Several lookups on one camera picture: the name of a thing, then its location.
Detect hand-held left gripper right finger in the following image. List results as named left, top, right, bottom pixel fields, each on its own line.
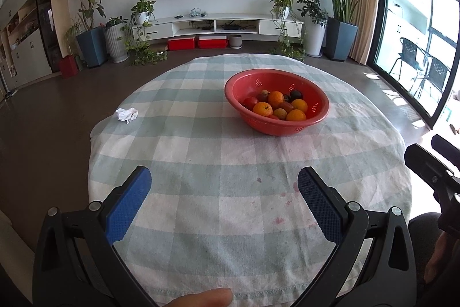
left=295, top=167, right=417, bottom=307

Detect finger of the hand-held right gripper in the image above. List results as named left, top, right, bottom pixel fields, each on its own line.
left=404, top=144, right=460, bottom=200
left=431, top=134, right=460, bottom=164

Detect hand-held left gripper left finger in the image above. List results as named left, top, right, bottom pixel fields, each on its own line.
left=32, top=165, right=159, bottom=307

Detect red colander bowl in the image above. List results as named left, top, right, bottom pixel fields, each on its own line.
left=225, top=70, right=330, bottom=137

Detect mandarin orange with stem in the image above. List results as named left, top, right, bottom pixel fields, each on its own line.
left=252, top=102, right=274, bottom=118

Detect person's right hand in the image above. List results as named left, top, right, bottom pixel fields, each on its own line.
left=424, top=231, right=460, bottom=284

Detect person's left hand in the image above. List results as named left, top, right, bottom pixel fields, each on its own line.
left=158, top=288, right=233, bottom=307

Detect black chair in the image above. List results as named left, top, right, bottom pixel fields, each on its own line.
left=413, top=56, right=451, bottom=99
left=389, top=37, right=432, bottom=81

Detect checked tablecloth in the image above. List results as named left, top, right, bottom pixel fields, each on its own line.
left=88, top=53, right=413, bottom=307

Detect white crumpled tissue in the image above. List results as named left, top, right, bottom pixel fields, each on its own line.
left=115, top=108, right=139, bottom=124

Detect red bin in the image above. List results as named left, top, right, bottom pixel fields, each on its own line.
left=59, top=55, right=79, bottom=78

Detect plant in white ribbed pot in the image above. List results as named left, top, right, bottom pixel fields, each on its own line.
left=104, top=16, right=130, bottom=63

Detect red storage box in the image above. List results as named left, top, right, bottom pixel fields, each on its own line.
left=167, top=36, right=196, bottom=51
left=198, top=35, right=228, bottom=49

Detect bushy plant in white pot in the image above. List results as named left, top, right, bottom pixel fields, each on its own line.
left=297, top=0, right=329, bottom=58

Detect trailing pothos in white pot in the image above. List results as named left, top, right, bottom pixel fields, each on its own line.
left=124, top=0, right=169, bottom=66

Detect tall plant in blue pot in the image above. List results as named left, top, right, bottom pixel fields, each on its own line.
left=55, top=0, right=108, bottom=68

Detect trailing plant on cabinet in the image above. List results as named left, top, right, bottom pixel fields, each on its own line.
left=269, top=0, right=306, bottom=60

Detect white TV cabinet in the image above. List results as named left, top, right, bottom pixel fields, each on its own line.
left=132, top=14, right=304, bottom=41

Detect wall cabinet unit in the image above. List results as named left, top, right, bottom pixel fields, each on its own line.
left=0, top=0, right=53, bottom=92

